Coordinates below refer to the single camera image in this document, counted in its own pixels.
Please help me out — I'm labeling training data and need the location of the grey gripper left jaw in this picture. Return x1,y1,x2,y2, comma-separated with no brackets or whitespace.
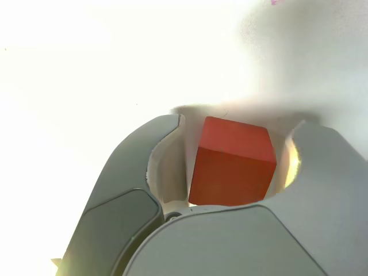
62,114,189,276

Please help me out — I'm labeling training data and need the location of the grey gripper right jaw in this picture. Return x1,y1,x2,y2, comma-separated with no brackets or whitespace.
113,119,368,276

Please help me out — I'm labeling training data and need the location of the red cube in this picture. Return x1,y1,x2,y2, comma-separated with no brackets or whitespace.
188,116,277,207

